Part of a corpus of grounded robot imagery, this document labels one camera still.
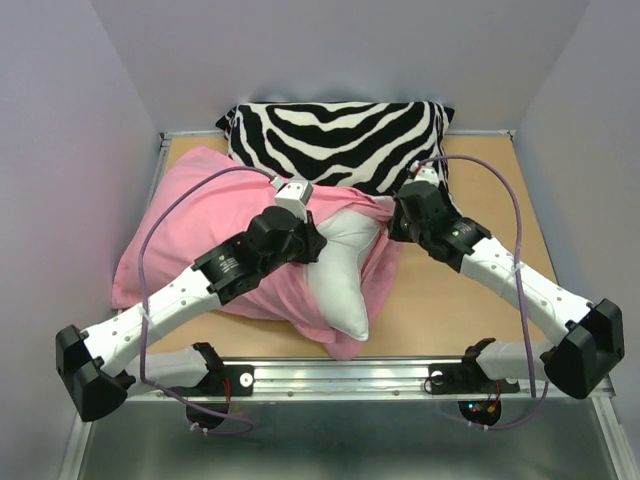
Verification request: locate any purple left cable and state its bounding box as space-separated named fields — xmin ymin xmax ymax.
xmin=137 ymin=166 xmax=279 ymax=436

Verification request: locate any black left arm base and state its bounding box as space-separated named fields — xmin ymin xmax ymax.
xmin=175 ymin=342 xmax=255 ymax=435

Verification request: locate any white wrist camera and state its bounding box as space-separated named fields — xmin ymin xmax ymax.
xmin=412 ymin=165 xmax=440 ymax=187
xmin=274 ymin=180 xmax=313 ymax=223

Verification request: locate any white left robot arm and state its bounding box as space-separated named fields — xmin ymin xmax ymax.
xmin=55 ymin=206 xmax=327 ymax=422

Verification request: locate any aluminium table frame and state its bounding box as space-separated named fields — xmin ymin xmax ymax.
xmin=102 ymin=130 xmax=174 ymax=359

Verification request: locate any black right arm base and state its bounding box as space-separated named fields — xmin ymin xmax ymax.
xmin=422 ymin=338 xmax=520 ymax=430

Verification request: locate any white pillow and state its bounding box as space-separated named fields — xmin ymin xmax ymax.
xmin=306 ymin=209 xmax=380 ymax=341

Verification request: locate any pink floral satin pillowcase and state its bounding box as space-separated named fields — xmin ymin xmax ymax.
xmin=110 ymin=147 xmax=404 ymax=360

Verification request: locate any aluminium mounting rail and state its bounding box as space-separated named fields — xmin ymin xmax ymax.
xmin=82 ymin=355 xmax=619 ymax=401

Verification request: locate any zebra print pillow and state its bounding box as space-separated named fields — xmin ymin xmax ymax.
xmin=216 ymin=101 xmax=455 ymax=196

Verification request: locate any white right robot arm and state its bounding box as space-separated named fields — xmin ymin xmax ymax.
xmin=388 ymin=181 xmax=624 ymax=399

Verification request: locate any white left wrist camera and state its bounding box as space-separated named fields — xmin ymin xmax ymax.
xmin=274 ymin=180 xmax=313 ymax=223

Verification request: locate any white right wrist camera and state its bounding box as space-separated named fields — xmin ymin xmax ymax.
xmin=412 ymin=165 xmax=440 ymax=187

